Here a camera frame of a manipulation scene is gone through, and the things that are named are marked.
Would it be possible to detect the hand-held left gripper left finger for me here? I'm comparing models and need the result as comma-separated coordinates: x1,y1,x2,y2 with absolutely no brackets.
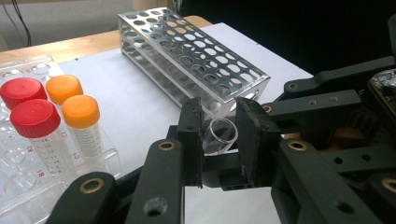
177,97,205,189

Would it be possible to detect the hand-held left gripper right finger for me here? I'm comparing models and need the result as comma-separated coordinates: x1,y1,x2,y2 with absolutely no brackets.
234,96,282,188

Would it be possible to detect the clear glass test tube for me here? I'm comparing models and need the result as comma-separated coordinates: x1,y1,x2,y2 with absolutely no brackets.
202,117,239,156

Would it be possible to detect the metal tube rack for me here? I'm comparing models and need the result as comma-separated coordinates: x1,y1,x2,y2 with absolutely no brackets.
117,7,271,125

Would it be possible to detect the orange cap centrifuge tube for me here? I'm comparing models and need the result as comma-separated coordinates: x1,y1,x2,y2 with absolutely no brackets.
61,94,106,161
45,74,84,106

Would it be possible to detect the red cap centrifuge tube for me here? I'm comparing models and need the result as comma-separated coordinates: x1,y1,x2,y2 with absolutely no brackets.
0,77,50,111
9,98,76,175

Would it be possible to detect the clear acrylic tube rack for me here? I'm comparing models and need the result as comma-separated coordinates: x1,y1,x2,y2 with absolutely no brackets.
0,55,122,224

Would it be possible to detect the wooden table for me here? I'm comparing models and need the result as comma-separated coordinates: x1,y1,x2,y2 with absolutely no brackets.
0,15,213,64

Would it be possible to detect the hanging black cable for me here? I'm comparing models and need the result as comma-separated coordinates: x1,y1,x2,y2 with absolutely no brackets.
10,0,33,49

